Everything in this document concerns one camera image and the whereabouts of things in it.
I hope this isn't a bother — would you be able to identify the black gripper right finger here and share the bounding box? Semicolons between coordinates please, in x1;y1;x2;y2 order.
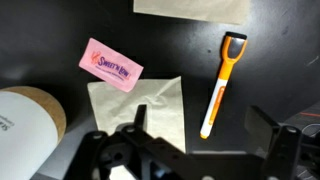
244;105;303;180

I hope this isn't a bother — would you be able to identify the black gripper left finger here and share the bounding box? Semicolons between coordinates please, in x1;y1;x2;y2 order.
63;104;148;180

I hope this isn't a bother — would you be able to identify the orange white marker pen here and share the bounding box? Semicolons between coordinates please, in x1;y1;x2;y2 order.
199;31;248;140

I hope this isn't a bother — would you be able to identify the brown paper napkin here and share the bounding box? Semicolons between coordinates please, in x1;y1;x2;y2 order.
87;75;187;154
133;0;251;25

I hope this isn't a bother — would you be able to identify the pink sweetener packet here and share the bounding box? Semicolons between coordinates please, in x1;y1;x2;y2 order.
78;37;145;93

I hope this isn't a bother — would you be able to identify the white mug cork base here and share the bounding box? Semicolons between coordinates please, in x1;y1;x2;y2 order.
0;85;68;180

